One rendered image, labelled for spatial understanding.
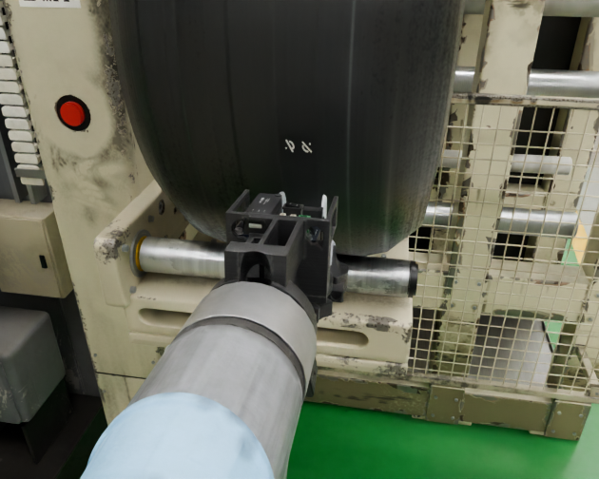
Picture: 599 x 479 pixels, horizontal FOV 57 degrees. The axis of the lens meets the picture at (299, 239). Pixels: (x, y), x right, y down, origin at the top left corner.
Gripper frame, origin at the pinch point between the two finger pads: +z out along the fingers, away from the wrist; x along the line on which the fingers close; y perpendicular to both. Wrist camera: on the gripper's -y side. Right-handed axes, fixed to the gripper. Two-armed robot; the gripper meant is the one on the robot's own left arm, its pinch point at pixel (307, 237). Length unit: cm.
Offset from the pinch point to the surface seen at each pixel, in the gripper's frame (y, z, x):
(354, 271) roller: -8.3, 10.8, -4.0
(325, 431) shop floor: -92, 77, 5
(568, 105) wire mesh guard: 5, 57, -37
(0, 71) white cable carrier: 11.6, 16.7, 41.5
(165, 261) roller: -9.3, 10.4, 19.0
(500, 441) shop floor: -92, 82, -44
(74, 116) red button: 6.8, 15.7, 31.7
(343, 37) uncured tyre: 17.9, -4.7, -2.9
